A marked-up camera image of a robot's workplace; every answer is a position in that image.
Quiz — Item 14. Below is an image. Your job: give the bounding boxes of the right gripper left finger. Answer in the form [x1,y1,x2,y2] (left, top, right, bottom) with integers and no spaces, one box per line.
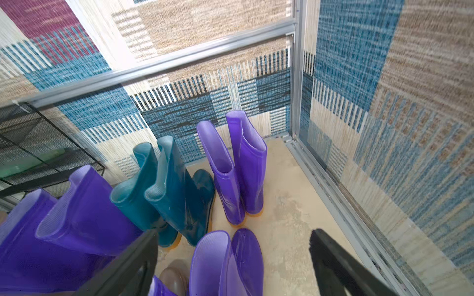
[74,229,159,296]

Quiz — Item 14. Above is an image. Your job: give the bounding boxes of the purple rain boot front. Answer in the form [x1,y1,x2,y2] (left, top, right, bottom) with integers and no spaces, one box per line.
[189,228,264,296]

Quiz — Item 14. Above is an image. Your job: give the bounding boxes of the green tray on rack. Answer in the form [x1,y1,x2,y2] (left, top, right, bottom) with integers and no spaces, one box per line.
[1,149,68,178]

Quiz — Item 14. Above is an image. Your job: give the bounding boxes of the beige rain boot wall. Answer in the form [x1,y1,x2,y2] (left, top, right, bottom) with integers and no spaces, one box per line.
[159,259,190,296]

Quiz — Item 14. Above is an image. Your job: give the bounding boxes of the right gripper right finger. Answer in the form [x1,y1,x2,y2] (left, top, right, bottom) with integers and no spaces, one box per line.
[309,229,396,296]

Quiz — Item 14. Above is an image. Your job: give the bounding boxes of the black wire mesh shelf rack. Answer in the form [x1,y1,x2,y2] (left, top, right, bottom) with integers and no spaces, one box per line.
[1,103,105,210]

